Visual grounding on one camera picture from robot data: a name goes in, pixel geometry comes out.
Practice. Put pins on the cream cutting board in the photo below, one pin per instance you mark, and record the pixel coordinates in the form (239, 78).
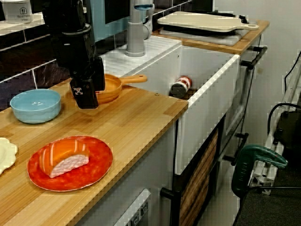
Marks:
(200, 21)

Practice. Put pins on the wooden slat crate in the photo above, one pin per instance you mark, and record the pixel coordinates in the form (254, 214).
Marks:
(200, 179)

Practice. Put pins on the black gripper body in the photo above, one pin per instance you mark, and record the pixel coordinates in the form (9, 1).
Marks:
(73, 51)

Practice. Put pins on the salmon sushi toy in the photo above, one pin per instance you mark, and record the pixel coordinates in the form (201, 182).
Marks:
(63, 155)

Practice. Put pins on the red round plate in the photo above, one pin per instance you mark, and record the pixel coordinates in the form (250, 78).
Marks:
(94, 164)

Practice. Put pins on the green power drill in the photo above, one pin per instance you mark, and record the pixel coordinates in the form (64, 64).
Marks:
(244, 164)

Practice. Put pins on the aluminium extrusion frame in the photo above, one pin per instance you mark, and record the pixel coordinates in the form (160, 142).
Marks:
(261, 174)

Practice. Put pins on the orange beans toy can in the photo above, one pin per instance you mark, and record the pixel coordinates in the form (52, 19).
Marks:
(178, 89)

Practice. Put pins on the white toy kitchen cabinet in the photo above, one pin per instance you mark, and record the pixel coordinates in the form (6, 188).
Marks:
(152, 169)

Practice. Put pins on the white toy sink unit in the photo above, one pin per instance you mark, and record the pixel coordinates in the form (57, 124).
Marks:
(207, 113)

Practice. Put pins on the black device box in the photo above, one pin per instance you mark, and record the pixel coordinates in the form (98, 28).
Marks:
(289, 136)

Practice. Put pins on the white labelled jar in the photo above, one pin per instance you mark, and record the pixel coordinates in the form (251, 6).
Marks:
(16, 11)

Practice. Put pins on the light blue bowl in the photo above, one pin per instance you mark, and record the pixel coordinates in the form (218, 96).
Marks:
(35, 106)

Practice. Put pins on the white black toy hob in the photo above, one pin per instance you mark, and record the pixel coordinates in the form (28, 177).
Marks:
(211, 38)

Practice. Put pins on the cream scalloped plate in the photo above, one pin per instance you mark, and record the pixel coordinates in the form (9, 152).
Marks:
(5, 155)

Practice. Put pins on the orange toy frying pan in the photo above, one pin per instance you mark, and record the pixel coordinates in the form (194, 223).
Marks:
(113, 89)

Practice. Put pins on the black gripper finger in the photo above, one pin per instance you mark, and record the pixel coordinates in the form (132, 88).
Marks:
(100, 75)
(85, 99)

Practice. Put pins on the grey toy faucet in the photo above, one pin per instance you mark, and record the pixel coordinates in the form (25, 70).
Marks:
(135, 35)

